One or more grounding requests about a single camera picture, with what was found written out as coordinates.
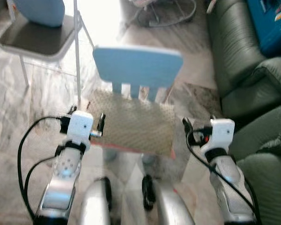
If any metal swivel chair base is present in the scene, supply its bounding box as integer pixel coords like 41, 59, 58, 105
126, 0, 198, 27

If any blue printed box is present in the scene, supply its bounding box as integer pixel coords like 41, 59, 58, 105
246, 0, 281, 58

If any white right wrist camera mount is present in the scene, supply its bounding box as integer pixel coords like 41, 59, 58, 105
204, 119, 236, 151

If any silver robot left leg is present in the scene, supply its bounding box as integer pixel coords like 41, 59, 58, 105
77, 177, 114, 225

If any long black left arm cable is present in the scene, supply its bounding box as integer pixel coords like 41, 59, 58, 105
17, 116, 62, 221

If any short black left arm cable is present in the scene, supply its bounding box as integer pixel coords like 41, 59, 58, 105
23, 156, 58, 207

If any small light blue chair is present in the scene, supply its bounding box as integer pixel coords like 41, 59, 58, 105
92, 45, 184, 102

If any beige textured pillow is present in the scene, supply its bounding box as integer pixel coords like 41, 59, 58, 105
86, 88, 177, 159

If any silver robot right leg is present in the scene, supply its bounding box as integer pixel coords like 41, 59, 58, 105
141, 174, 196, 225

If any green leather sofa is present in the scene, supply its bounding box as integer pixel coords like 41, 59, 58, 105
206, 0, 281, 225

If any silver robot leg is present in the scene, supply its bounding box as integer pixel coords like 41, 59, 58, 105
77, 177, 114, 225
141, 174, 196, 225

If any grey folding chair blue back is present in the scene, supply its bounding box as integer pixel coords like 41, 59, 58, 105
0, 0, 95, 96

